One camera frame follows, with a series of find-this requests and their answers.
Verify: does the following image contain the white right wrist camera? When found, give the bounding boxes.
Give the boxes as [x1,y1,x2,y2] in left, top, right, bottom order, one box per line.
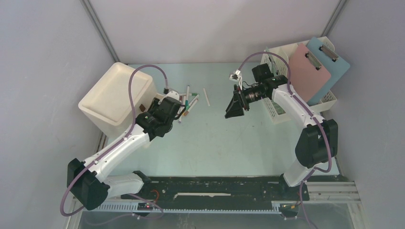
[229,69,243,89]

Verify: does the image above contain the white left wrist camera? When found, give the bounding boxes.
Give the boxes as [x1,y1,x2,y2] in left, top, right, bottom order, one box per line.
[164,89,180,101]

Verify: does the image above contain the white marker brown tip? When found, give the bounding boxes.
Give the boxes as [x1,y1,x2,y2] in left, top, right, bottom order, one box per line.
[183,99,199,116]

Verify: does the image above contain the white marker green cap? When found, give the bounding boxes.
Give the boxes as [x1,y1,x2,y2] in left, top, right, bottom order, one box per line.
[179,93,198,96]

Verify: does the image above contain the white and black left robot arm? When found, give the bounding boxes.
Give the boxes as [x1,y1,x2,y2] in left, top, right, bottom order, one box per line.
[67,91,182,210]

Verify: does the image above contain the pink clipboard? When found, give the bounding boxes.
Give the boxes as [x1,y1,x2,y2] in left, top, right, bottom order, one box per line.
[288,43,330,105]

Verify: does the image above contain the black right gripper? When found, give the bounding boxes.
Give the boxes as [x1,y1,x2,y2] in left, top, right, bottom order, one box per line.
[225,84,268,119]

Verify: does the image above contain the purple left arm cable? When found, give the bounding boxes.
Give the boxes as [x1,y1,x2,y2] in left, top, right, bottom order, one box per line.
[59,64,168,220]

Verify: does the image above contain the white marker green tip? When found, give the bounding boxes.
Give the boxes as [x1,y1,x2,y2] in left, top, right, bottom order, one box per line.
[186,94,199,109]

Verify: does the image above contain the green clipboard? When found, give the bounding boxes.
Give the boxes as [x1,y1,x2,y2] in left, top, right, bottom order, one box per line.
[268,54,279,75]

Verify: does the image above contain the blue clipboard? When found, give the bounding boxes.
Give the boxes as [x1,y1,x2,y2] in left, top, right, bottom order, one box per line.
[307,37,350,105]

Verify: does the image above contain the white drawer cabinet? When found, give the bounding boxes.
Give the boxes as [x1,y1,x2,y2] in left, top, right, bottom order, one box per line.
[78,62,163,140]

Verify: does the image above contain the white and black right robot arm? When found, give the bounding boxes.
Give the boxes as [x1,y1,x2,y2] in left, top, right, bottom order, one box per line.
[225,64,338,199]

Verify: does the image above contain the white perforated file organizer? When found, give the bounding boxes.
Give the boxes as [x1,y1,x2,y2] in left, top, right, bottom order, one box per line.
[259,36,338,125]

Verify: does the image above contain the white marker teal tip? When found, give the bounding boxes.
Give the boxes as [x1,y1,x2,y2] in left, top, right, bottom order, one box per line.
[185,85,190,104]

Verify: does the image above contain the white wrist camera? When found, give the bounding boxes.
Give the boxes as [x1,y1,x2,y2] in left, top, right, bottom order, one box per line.
[164,89,180,101]
[229,69,243,89]

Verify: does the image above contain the white chalk stick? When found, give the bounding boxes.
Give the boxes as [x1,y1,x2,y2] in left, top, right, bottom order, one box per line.
[203,87,211,106]

